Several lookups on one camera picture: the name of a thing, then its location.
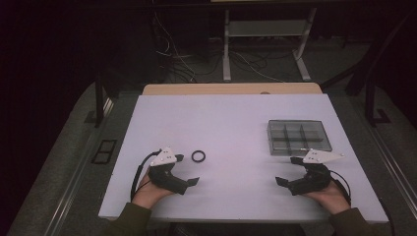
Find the aluminium floor rail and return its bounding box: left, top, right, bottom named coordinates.
left=43, top=97, right=116, bottom=236
left=355, top=107, right=417, bottom=211

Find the black metal bar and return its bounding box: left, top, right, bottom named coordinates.
left=319, top=61, right=369, bottom=93

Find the clear plastic compartment box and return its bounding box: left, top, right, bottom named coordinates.
left=267, top=119, right=333, bottom=157

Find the black floor socket plate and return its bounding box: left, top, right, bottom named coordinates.
left=90, top=139, right=118, bottom=165

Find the black ring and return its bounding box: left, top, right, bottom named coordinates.
left=191, top=149, right=207, bottom=163

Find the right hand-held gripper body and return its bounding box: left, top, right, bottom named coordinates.
left=286, top=147, right=345, bottom=197

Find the person's right hand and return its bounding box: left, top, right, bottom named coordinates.
left=302, top=181, right=351, bottom=216

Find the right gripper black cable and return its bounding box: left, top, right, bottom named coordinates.
left=328, top=169, right=396, bottom=236

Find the black metal stand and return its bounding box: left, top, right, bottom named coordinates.
left=365, top=65, right=392, bottom=128
left=84, top=73, right=114, bottom=129

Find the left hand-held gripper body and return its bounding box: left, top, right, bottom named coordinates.
left=147, top=147, right=190, bottom=197

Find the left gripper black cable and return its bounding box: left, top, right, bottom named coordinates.
left=130, top=149, right=163, bottom=202

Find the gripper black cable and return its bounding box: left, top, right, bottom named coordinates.
left=328, top=169, right=396, bottom=236
left=130, top=149, right=163, bottom=202

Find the white metal stand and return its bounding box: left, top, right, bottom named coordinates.
left=221, top=7, right=319, bottom=83

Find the white foam board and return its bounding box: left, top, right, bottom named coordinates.
left=97, top=93, right=389, bottom=225

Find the white floor cable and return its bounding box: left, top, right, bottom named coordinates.
left=152, top=11, right=198, bottom=84
left=233, top=51, right=285, bottom=83

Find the person's left hand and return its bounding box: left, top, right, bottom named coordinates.
left=131, top=169, right=175, bottom=210

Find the wooden table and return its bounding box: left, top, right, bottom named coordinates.
left=142, top=82, right=325, bottom=96

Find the tangle of black cables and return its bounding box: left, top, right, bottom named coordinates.
left=162, top=48, right=298, bottom=84

